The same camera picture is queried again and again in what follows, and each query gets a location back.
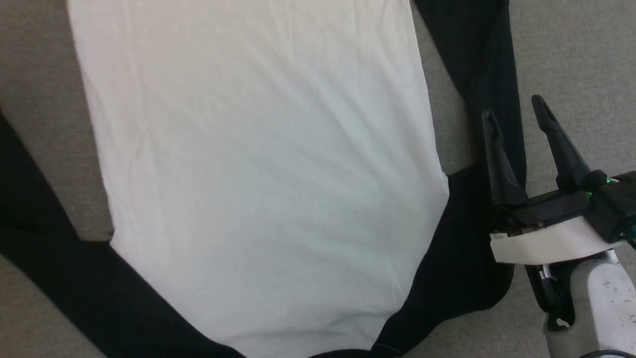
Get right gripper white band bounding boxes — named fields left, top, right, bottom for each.
left=480, top=94, right=628, bottom=265

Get white garment with black sleeves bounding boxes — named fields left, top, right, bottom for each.
left=0, top=0, right=528, bottom=358

